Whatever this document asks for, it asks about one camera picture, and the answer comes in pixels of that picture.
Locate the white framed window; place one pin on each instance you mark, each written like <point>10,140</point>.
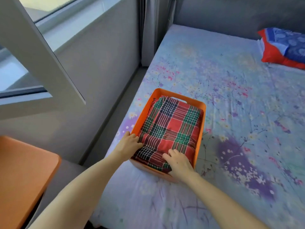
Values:
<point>33,59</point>

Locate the grey padded headboard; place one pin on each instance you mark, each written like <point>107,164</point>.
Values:
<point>228,11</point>

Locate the person's left forearm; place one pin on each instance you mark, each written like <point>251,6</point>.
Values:
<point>76,193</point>

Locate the red blue cloth item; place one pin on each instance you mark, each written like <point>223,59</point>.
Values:
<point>283,47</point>

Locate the orange plastic storage bin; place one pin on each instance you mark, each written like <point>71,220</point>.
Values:
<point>143,114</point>

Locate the person's right hand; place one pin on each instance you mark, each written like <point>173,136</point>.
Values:
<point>178,164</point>

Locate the red green plaid cloth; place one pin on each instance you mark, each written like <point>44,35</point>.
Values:
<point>171,124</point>

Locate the blue floral patterned sheet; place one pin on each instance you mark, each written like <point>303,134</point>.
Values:
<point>238,102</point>

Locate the person's right forearm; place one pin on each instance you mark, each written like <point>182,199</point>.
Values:
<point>219,202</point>

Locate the grey curtain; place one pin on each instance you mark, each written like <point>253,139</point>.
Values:
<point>152,26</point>

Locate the person's left hand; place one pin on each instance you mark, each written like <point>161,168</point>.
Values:
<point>126,146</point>

